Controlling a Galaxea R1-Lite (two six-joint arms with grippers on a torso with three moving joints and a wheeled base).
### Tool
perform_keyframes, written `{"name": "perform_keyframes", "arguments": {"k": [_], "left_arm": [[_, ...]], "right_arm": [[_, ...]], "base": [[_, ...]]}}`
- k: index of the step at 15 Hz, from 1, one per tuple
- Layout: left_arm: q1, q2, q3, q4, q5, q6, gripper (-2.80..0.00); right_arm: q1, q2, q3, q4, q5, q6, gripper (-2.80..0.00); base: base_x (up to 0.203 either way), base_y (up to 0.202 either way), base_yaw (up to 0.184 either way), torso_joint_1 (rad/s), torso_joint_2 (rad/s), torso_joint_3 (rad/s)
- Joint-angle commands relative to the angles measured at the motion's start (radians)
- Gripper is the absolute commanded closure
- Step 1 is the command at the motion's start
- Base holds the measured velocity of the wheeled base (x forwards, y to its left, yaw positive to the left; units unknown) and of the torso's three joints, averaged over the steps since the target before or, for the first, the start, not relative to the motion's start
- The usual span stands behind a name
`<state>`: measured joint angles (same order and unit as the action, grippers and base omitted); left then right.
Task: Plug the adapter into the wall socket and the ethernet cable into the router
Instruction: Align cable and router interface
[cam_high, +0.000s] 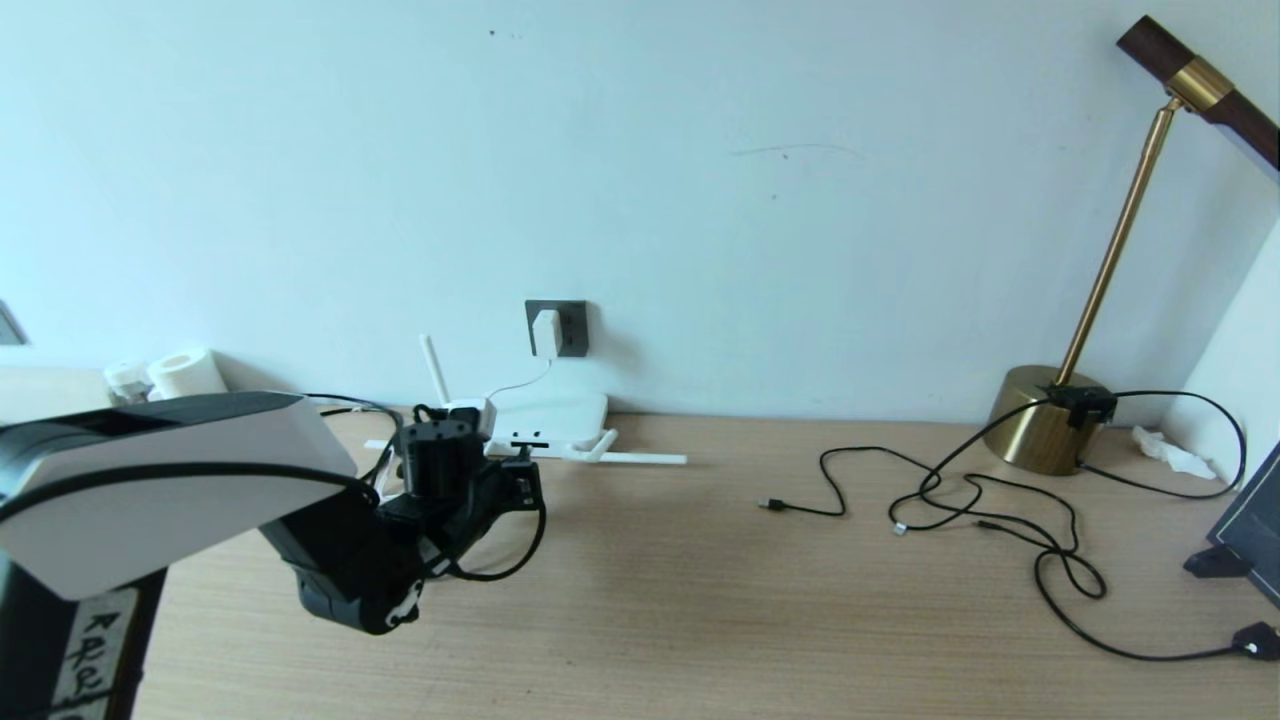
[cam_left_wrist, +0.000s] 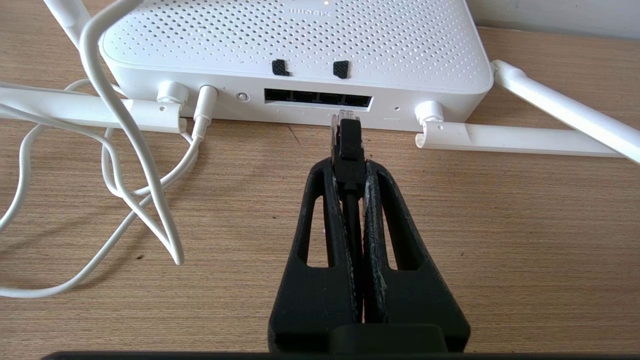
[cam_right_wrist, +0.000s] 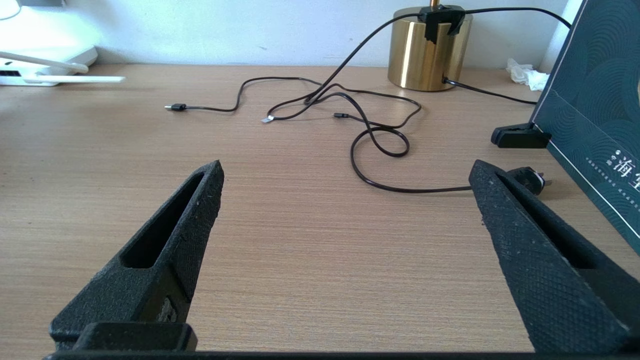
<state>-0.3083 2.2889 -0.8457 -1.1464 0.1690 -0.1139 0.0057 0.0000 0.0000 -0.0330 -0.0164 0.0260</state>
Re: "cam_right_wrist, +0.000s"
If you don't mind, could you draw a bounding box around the black lamp power cable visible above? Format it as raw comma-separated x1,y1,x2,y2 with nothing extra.
300,6,572,197

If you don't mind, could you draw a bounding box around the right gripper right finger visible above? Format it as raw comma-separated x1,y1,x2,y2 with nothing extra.
469,160,640,354

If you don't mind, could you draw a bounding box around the brass desk lamp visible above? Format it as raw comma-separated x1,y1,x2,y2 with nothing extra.
387,0,474,93

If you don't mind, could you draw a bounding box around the white router with antennas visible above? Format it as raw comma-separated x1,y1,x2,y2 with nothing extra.
0,44,126,87

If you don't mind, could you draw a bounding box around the black three-head charging cable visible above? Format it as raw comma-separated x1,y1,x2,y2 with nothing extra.
164,76,422,130

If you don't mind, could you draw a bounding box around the crumpled white tissue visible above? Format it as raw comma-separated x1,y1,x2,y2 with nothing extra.
505,57,551,92

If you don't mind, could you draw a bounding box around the black cable clip block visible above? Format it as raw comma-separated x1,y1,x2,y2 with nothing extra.
417,4,466,45

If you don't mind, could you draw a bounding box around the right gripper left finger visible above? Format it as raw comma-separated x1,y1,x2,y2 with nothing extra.
49,160,225,351

